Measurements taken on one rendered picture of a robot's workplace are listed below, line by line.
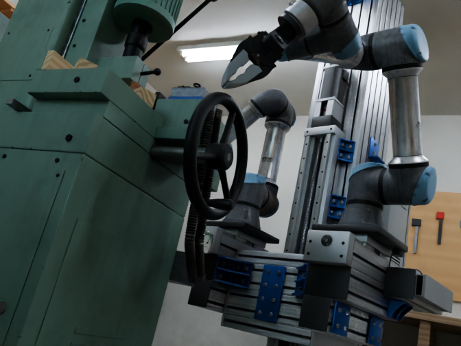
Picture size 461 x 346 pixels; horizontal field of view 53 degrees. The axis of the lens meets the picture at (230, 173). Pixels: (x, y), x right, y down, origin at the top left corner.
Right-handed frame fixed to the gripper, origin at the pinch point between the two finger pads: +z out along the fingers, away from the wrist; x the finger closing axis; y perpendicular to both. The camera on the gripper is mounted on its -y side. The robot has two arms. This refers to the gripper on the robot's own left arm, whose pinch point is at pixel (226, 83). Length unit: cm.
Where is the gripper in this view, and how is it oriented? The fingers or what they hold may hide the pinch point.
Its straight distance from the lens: 103.3
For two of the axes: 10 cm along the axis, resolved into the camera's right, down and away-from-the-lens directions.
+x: -6.6, -7.5, -1.0
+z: -7.5, 6.6, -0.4
